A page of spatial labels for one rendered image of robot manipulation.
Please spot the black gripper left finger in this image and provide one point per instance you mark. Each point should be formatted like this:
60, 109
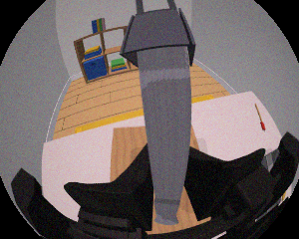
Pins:
132, 191

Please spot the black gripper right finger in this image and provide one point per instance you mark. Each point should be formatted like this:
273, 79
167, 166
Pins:
207, 178

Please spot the wooden board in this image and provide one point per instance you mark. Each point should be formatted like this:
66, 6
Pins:
127, 143

